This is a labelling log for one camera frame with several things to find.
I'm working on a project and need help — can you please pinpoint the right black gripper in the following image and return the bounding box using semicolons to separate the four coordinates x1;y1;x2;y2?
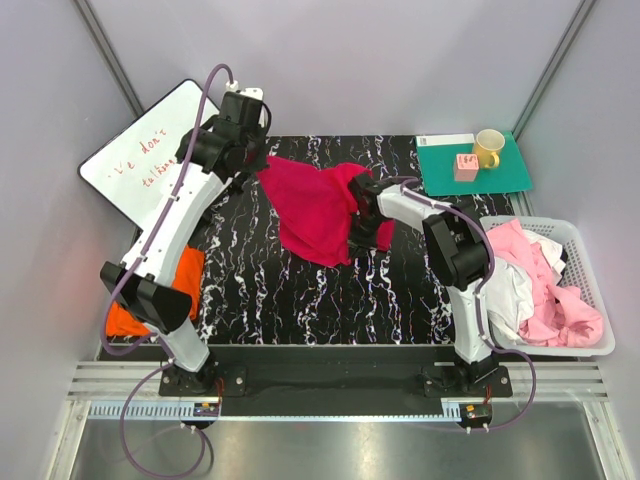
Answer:
346;213;384;264

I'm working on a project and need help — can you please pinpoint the magenta t shirt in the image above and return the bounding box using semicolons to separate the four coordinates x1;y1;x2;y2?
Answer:
257;156;372;268

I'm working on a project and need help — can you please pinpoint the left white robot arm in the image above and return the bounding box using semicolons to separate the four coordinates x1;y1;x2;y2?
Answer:
100;87;271;396

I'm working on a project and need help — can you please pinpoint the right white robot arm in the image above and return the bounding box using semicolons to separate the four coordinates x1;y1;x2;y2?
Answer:
348;174;499;397

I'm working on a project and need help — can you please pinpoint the green cutting mat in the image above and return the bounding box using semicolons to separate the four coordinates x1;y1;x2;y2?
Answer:
415;131;533;197

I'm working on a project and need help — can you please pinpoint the pink cube block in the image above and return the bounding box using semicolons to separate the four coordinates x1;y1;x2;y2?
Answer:
453;153;480;183

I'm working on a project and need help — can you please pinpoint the white board with red writing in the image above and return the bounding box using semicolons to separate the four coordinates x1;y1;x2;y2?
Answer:
78;80;202;228

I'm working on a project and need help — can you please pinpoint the yellow mug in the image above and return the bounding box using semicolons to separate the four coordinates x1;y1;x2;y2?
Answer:
472;129;506;169

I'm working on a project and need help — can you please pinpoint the white t shirt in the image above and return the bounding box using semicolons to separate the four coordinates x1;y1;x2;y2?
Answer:
486;230;566;344

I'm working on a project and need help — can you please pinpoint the orange folded t shirt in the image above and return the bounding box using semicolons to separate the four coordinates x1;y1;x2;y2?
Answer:
105;246;205;337

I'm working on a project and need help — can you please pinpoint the white plastic laundry basket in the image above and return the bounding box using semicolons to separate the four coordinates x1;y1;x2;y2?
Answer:
481;215;616;357

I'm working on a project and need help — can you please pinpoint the pink t shirt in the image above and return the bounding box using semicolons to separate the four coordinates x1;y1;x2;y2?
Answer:
487;219;603;348

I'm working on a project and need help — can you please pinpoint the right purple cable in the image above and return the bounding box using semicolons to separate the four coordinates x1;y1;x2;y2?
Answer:
379;175;539;434

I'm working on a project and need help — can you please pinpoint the purple cable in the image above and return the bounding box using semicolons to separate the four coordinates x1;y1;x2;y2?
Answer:
379;175;539;434
102;63;239;476

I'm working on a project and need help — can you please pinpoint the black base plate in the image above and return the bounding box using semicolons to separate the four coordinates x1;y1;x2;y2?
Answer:
159;345;513;398

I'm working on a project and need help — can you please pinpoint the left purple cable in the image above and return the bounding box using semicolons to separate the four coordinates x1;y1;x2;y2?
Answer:
102;63;239;476

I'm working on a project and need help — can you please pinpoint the aluminium rail frame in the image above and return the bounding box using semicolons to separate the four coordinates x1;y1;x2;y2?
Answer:
48;362;639;479

